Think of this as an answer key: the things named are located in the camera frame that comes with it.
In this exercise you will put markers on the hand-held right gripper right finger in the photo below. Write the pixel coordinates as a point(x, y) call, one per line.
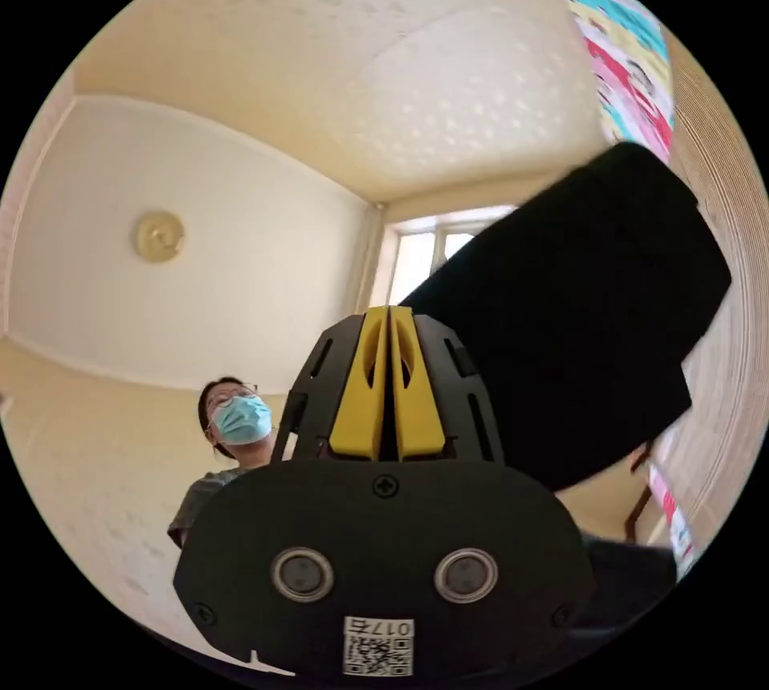
point(417, 407)

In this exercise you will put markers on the black pants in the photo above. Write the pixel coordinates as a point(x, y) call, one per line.
point(577, 317)

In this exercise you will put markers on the round ceiling lamp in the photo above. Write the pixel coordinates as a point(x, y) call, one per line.
point(157, 236)

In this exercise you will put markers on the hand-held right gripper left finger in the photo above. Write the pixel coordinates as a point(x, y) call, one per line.
point(359, 401)

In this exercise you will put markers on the person's body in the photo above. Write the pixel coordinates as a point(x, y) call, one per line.
point(240, 416)

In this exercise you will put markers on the window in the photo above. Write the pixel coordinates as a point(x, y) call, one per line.
point(420, 257)

